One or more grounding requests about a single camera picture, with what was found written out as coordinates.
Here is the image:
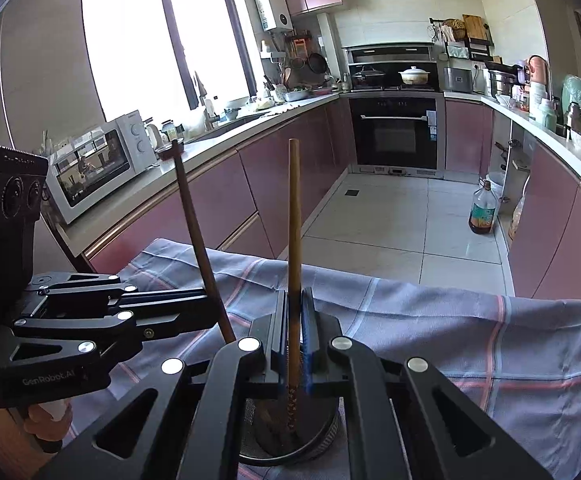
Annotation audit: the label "black built-in oven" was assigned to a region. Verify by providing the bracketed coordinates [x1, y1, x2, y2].
[348, 97, 439, 171]

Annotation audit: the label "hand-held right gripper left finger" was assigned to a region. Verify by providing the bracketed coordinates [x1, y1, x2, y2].
[30, 292, 294, 480]

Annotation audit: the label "white casserole pot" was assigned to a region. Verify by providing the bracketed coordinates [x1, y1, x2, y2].
[399, 65, 432, 86]

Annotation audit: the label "light brown patterned chopstick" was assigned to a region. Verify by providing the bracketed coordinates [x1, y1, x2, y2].
[284, 138, 302, 436]

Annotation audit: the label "steel pressure cooker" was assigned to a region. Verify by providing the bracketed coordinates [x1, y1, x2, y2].
[488, 62, 521, 98]

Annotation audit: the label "white bucket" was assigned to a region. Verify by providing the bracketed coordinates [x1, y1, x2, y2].
[485, 172, 506, 201]

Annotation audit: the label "long pink base cabinets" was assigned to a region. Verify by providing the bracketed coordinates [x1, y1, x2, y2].
[83, 97, 356, 276]

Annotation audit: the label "white microwave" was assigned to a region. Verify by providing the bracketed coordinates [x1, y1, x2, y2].
[45, 112, 160, 226]

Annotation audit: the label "dark brown chopstick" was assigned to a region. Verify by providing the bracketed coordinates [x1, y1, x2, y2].
[170, 139, 276, 441]

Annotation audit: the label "wooden cutting board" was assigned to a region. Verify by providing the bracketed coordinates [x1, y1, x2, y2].
[463, 14, 486, 41]

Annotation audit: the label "white water heater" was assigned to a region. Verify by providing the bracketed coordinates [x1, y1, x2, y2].
[252, 0, 294, 32]

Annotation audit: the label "person's left hand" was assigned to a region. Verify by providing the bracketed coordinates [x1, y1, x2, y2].
[0, 402, 74, 480]

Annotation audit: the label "dark red container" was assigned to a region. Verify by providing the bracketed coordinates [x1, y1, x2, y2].
[155, 137, 186, 161]

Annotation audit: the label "pink thermos jug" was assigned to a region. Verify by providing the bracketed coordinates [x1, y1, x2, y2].
[528, 55, 551, 101]

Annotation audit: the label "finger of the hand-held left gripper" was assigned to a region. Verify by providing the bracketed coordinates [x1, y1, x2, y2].
[29, 272, 212, 312]
[13, 305, 224, 362]

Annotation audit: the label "kitchen window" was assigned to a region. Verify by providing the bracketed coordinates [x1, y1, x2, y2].
[80, 0, 264, 123]

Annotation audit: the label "black mesh holder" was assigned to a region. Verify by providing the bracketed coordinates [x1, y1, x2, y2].
[238, 392, 344, 468]

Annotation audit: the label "hanging black pans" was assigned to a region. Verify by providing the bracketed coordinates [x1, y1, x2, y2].
[290, 52, 329, 73]

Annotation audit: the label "curved pink base cabinets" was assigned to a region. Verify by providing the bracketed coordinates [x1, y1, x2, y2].
[443, 100, 581, 311]

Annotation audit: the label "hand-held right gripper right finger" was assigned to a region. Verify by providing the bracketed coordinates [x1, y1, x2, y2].
[298, 287, 554, 480]

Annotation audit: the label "blue plaid cloth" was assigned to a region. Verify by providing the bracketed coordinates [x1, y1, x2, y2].
[65, 237, 581, 480]

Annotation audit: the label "black cooking pot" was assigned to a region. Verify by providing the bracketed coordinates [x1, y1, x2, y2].
[351, 65, 386, 87]

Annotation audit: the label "stainless steel box appliance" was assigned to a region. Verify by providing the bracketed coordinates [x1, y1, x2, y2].
[443, 67, 474, 93]

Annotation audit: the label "steel range hood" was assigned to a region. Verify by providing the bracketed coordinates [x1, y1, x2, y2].
[343, 44, 439, 92]

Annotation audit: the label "black wall rack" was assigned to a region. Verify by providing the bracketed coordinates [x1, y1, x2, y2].
[431, 14, 494, 61]

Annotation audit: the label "plastic oil bottle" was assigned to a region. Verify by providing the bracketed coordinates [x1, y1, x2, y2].
[467, 178, 496, 236]

